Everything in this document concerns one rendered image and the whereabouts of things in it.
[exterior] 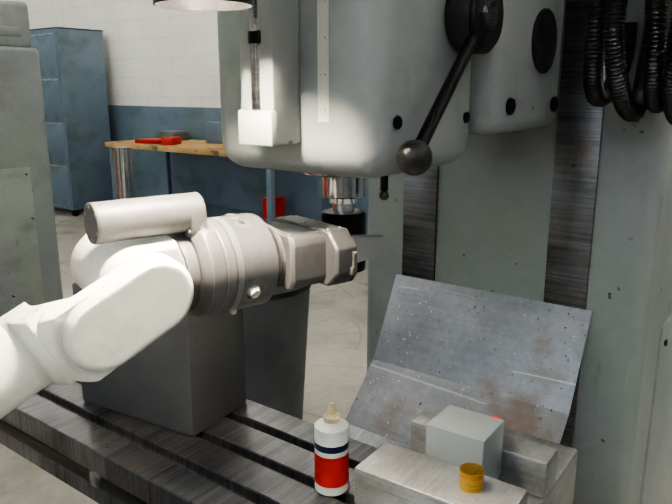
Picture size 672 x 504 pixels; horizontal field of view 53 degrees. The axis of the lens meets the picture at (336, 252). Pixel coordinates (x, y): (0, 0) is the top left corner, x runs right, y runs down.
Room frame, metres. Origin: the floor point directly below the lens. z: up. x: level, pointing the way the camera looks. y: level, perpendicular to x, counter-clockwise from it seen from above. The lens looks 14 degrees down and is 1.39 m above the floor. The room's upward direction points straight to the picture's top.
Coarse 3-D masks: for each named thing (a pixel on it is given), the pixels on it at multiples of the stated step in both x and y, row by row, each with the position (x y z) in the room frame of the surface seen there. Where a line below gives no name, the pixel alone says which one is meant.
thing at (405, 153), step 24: (456, 0) 0.64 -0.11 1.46; (480, 0) 0.64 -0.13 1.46; (456, 24) 0.64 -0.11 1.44; (480, 24) 0.64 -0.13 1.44; (456, 48) 0.65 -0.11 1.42; (480, 48) 0.65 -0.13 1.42; (456, 72) 0.61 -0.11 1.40; (432, 120) 0.58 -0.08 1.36; (408, 144) 0.55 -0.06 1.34; (408, 168) 0.55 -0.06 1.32
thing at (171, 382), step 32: (192, 320) 0.84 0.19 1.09; (224, 320) 0.89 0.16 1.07; (160, 352) 0.85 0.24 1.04; (192, 352) 0.83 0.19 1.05; (224, 352) 0.89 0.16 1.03; (96, 384) 0.92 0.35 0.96; (128, 384) 0.88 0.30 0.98; (160, 384) 0.85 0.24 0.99; (192, 384) 0.83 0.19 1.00; (224, 384) 0.89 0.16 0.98; (160, 416) 0.86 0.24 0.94; (192, 416) 0.83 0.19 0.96; (224, 416) 0.89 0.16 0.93
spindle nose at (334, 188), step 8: (328, 184) 0.67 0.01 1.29; (336, 184) 0.67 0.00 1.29; (344, 184) 0.67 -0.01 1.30; (352, 184) 0.67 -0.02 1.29; (360, 184) 0.68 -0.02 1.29; (328, 192) 0.67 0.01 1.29; (336, 192) 0.67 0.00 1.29; (344, 192) 0.67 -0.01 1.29; (352, 192) 0.67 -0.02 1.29; (360, 192) 0.68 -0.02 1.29
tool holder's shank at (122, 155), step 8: (120, 152) 0.95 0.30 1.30; (128, 152) 0.95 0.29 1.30; (120, 160) 0.95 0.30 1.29; (128, 160) 0.95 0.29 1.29; (120, 168) 0.95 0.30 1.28; (128, 168) 0.95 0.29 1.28; (120, 176) 0.95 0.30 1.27; (128, 176) 0.95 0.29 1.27; (120, 184) 0.95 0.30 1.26; (128, 184) 0.95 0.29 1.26; (120, 192) 0.95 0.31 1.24; (128, 192) 0.95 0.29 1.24
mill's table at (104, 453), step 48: (0, 432) 0.95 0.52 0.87; (48, 432) 0.86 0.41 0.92; (96, 432) 0.84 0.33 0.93; (144, 432) 0.84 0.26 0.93; (240, 432) 0.84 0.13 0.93; (288, 432) 0.84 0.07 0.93; (96, 480) 0.79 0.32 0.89; (144, 480) 0.73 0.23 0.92; (192, 480) 0.73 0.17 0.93; (240, 480) 0.73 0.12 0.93; (288, 480) 0.73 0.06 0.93
